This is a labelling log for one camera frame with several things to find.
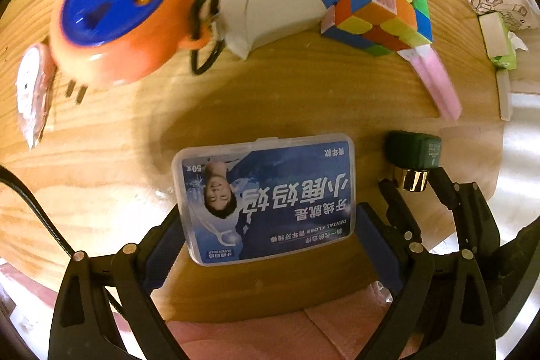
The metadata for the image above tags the black cable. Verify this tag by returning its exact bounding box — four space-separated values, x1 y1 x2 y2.
0 165 77 260

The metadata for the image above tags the white angular plastic case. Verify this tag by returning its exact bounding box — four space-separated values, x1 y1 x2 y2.
221 0 326 59

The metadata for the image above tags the orange round blue-top toy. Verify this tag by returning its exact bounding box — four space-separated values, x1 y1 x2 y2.
49 0 224 89

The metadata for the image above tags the dark green gold-cap bottle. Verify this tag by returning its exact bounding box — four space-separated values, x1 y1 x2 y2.
383 131 442 192

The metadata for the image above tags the green tissue pack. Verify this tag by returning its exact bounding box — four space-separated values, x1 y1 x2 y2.
478 12 528 70

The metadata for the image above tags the colourful Rubik's cube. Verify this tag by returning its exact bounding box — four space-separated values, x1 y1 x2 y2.
320 0 433 57

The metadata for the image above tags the blue dental floss box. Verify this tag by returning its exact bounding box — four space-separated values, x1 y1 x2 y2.
171 133 356 267

